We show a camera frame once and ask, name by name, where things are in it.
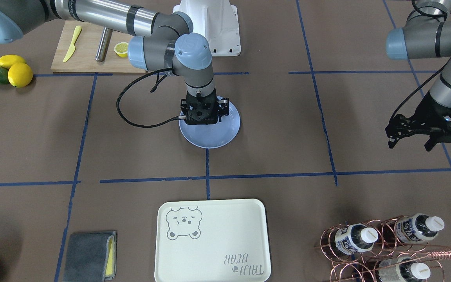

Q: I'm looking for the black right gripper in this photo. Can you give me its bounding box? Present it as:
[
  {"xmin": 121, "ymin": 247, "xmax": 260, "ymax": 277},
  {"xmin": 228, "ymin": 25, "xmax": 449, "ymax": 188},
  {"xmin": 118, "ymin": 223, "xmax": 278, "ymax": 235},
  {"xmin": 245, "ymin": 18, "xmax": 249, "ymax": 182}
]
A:
[{"xmin": 216, "ymin": 98, "xmax": 229, "ymax": 123}]

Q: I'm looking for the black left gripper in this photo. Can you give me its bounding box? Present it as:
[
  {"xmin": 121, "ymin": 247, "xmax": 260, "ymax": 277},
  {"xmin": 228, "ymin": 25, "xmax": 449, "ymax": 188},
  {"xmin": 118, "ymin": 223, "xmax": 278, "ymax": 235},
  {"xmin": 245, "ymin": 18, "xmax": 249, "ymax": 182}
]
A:
[{"xmin": 385, "ymin": 93, "xmax": 451, "ymax": 149}]

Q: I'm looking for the blue plate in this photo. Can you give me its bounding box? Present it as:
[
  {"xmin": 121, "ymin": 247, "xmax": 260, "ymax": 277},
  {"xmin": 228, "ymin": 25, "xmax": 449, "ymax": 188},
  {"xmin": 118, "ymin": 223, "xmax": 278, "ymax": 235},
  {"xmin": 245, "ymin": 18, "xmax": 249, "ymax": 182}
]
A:
[{"xmin": 179, "ymin": 102, "xmax": 240, "ymax": 149}]

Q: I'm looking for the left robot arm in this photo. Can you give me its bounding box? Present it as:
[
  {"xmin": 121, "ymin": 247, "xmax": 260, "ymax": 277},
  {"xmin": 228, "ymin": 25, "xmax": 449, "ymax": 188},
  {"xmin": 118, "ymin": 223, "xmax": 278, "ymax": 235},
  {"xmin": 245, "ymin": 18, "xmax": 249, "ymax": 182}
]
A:
[{"xmin": 385, "ymin": 0, "xmax": 451, "ymax": 151}]

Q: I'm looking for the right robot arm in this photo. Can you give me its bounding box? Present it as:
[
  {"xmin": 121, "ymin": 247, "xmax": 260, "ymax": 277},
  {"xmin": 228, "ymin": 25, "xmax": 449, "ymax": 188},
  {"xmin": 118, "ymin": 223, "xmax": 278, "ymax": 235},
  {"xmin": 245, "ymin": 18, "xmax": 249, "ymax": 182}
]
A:
[{"xmin": 0, "ymin": 0, "xmax": 229, "ymax": 125}]

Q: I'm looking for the dark drink bottle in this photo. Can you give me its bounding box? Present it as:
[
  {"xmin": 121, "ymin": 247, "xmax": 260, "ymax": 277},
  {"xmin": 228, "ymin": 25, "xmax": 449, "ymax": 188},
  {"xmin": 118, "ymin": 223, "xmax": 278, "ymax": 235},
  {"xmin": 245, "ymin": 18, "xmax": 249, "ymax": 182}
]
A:
[
  {"xmin": 320, "ymin": 223, "xmax": 380, "ymax": 261},
  {"xmin": 362, "ymin": 256, "xmax": 431, "ymax": 282},
  {"xmin": 381, "ymin": 213, "xmax": 445, "ymax": 245}
]

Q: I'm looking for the lemon half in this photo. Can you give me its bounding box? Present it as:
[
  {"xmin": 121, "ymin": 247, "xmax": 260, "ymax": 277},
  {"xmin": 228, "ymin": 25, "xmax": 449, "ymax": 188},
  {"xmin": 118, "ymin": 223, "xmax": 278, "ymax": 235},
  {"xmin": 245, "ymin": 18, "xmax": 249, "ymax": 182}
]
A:
[{"xmin": 114, "ymin": 42, "xmax": 129, "ymax": 58}]

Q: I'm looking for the cream bear tray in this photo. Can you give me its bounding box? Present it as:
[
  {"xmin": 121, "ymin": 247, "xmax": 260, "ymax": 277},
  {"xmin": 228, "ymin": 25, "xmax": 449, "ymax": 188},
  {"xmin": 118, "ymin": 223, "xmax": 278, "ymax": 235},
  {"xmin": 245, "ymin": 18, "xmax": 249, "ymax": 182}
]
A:
[{"xmin": 154, "ymin": 199, "xmax": 272, "ymax": 282}]

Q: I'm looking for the steel cylinder tool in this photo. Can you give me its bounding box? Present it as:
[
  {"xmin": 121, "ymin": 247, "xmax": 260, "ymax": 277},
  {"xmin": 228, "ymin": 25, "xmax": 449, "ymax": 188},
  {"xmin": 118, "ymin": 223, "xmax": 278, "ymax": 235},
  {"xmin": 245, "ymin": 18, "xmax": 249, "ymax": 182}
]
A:
[{"xmin": 95, "ymin": 27, "xmax": 113, "ymax": 63}]

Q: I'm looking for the wooden cutting board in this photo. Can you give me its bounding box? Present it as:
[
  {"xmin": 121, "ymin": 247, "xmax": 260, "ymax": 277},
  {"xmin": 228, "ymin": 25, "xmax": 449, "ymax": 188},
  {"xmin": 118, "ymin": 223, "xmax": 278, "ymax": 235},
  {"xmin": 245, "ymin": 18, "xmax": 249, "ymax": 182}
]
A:
[{"xmin": 51, "ymin": 21, "xmax": 146, "ymax": 73}]

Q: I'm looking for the yellow plastic knife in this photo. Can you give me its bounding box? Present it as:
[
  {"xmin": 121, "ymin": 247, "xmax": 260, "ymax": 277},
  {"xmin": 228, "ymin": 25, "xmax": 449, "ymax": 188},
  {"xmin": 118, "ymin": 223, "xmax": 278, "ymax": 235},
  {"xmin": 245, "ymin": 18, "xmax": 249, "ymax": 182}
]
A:
[{"xmin": 63, "ymin": 25, "xmax": 82, "ymax": 63}]

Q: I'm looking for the grey folded cloth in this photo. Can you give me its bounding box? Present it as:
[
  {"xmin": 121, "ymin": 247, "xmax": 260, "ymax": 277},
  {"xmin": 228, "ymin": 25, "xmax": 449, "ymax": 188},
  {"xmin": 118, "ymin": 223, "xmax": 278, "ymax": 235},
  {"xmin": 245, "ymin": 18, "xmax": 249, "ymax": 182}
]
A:
[{"xmin": 63, "ymin": 230, "xmax": 117, "ymax": 282}]

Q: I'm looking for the round yellow lemon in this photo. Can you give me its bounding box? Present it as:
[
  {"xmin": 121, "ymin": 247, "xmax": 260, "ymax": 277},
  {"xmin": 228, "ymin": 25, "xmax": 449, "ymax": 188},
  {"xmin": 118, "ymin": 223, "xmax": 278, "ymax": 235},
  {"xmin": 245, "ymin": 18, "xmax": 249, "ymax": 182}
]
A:
[{"xmin": 8, "ymin": 63, "xmax": 34, "ymax": 88}]

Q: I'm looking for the oval yellow lemon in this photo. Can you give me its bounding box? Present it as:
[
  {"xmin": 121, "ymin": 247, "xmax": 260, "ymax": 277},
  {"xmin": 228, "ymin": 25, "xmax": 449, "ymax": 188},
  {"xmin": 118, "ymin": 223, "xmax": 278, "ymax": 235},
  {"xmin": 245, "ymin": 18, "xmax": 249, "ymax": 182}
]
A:
[{"xmin": 0, "ymin": 54, "xmax": 26, "ymax": 69}]

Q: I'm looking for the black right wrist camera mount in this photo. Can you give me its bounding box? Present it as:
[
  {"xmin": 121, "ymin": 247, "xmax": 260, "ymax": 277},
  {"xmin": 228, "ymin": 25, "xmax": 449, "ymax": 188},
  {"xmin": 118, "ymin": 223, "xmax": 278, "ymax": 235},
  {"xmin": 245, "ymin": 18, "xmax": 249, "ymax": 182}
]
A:
[{"xmin": 180, "ymin": 91, "xmax": 219, "ymax": 125}]

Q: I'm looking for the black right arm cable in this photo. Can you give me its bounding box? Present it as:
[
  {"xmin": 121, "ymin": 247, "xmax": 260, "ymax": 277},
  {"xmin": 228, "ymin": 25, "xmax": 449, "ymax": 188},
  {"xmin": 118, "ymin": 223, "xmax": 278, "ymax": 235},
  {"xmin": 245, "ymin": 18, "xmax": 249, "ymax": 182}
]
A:
[{"xmin": 116, "ymin": 67, "xmax": 189, "ymax": 128}]

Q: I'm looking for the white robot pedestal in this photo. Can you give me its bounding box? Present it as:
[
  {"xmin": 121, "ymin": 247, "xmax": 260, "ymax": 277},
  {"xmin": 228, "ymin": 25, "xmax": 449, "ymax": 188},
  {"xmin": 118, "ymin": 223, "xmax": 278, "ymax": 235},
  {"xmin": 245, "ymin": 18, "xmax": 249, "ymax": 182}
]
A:
[{"xmin": 173, "ymin": 0, "xmax": 242, "ymax": 57}]

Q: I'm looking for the copper wire bottle rack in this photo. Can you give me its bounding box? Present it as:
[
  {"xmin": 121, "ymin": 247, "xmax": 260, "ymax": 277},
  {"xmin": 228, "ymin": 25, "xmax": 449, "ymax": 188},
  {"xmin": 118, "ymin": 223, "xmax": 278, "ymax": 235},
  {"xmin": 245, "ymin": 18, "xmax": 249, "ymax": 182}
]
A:
[{"xmin": 314, "ymin": 217, "xmax": 451, "ymax": 282}]

